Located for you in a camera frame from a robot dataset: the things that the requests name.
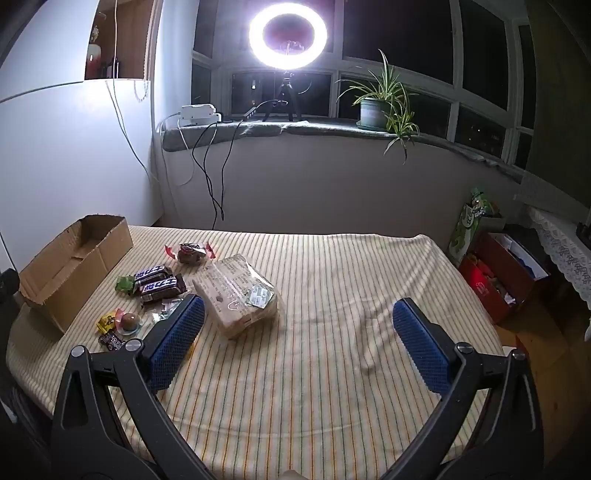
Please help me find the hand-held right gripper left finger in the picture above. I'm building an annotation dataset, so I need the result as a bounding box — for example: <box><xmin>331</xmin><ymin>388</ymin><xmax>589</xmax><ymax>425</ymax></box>
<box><xmin>51</xmin><ymin>294</ymin><xmax>206</xmax><ymax>480</ymax></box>

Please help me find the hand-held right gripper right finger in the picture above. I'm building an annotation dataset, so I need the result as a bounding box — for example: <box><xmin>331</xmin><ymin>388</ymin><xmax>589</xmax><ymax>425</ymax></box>
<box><xmin>383</xmin><ymin>298</ymin><xmax>548</xmax><ymax>480</ymax></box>

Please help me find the brown chocolate bar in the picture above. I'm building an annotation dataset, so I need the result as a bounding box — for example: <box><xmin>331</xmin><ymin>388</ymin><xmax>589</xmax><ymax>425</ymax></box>
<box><xmin>139</xmin><ymin>274</ymin><xmax>188</xmax><ymax>302</ymax></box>
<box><xmin>134</xmin><ymin>264</ymin><xmax>174</xmax><ymax>286</ymax></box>

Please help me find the sliced bread packet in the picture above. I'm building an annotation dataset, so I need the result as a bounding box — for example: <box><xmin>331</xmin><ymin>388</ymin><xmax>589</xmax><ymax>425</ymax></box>
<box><xmin>191</xmin><ymin>253</ymin><xmax>281</xmax><ymax>340</ymax></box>

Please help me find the red-ended clear snack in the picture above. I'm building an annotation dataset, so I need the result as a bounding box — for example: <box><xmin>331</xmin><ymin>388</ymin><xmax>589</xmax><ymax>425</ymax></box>
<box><xmin>165</xmin><ymin>242</ymin><xmax>217</xmax><ymax>266</ymax></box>

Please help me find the small clear packet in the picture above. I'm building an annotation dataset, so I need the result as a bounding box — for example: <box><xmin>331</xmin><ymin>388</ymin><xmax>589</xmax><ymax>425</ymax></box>
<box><xmin>150</xmin><ymin>298</ymin><xmax>185</xmax><ymax>321</ymax></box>

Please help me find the round brown jelly cup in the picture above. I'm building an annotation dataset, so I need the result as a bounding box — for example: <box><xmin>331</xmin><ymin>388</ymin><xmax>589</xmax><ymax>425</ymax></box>
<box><xmin>115</xmin><ymin>310</ymin><xmax>141</xmax><ymax>335</ymax></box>

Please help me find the red bag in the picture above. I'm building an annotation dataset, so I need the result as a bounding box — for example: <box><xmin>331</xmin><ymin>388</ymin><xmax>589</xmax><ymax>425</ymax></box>
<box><xmin>459</xmin><ymin>254</ymin><xmax>522</xmax><ymax>324</ymax></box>

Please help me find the red cardboard box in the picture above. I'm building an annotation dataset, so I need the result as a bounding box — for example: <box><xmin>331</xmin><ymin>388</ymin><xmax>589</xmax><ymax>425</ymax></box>
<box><xmin>480</xmin><ymin>232</ymin><xmax>550</xmax><ymax>305</ymax></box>

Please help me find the striped yellow blanket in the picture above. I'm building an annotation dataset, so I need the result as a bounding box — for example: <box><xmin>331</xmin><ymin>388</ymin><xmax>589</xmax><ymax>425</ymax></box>
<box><xmin>7</xmin><ymin>224</ymin><xmax>504</xmax><ymax>480</ymax></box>

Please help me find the green paper bag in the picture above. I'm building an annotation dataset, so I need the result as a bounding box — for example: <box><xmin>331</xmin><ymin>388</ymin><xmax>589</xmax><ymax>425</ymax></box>
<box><xmin>449</xmin><ymin>187</ymin><xmax>502</xmax><ymax>266</ymax></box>

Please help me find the white lace cloth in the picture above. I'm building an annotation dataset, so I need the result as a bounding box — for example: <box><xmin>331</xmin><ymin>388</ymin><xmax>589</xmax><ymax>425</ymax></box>
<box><xmin>526</xmin><ymin>205</ymin><xmax>591</xmax><ymax>310</ymax></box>

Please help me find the white wardrobe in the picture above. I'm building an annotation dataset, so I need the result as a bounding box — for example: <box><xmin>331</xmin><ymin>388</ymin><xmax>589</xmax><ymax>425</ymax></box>
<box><xmin>0</xmin><ymin>0</ymin><xmax>164</xmax><ymax>273</ymax></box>

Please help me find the white power strip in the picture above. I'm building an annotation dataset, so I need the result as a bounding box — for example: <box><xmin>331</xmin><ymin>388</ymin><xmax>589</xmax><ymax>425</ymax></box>
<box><xmin>180</xmin><ymin>104</ymin><xmax>222</xmax><ymax>125</ymax></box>

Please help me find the potted spider plant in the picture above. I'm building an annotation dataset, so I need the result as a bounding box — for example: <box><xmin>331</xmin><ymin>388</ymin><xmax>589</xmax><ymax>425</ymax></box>
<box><xmin>336</xmin><ymin>48</ymin><xmax>421</xmax><ymax>162</ymax></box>

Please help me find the dark curtain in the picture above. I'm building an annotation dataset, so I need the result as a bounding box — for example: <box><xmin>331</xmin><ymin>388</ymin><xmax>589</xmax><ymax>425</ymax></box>
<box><xmin>526</xmin><ymin>0</ymin><xmax>591</xmax><ymax>208</ymax></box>

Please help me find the black tripod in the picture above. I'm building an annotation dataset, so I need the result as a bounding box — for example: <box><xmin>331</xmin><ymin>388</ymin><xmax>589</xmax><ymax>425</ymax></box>
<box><xmin>262</xmin><ymin>71</ymin><xmax>303</xmax><ymax>123</ymax></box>

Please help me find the red white vase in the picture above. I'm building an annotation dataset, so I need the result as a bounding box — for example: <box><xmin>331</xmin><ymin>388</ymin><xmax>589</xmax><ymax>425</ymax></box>
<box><xmin>88</xmin><ymin>25</ymin><xmax>103</xmax><ymax>77</ymax></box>

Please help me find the white framed window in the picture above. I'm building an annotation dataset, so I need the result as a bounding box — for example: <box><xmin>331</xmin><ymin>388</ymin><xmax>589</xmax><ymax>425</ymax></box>
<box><xmin>191</xmin><ymin>0</ymin><xmax>536</xmax><ymax>169</ymax></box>

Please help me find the black cable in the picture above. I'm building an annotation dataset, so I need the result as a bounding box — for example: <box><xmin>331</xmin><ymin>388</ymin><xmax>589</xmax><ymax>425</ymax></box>
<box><xmin>191</xmin><ymin>122</ymin><xmax>225</xmax><ymax>232</ymax></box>
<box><xmin>217</xmin><ymin>108</ymin><xmax>254</xmax><ymax>222</ymax></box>

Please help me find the white power cable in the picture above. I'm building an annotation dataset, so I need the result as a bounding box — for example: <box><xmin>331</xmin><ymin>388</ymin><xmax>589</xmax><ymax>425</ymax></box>
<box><xmin>157</xmin><ymin>108</ymin><xmax>195</xmax><ymax>188</ymax></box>

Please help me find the thin white wall cable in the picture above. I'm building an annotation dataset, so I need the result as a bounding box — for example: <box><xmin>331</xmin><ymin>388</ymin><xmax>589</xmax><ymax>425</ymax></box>
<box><xmin>105</xmin><ymin>78</ymin><xmax>155</xmax><ymax>185</ymax></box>

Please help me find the wooden wall niche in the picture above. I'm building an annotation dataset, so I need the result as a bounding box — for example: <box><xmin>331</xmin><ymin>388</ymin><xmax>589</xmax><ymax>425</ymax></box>
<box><xmin>84</xmin><ymin>0</ymin><xmax>155</xmax><ymax>80</ymax></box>

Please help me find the ring light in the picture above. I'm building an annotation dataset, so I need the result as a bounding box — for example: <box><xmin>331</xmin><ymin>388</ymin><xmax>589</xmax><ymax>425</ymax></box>
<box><xmin>248</xmin><ymin>2</ymin><xmax>329</xmax><ymax>72</ymax></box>

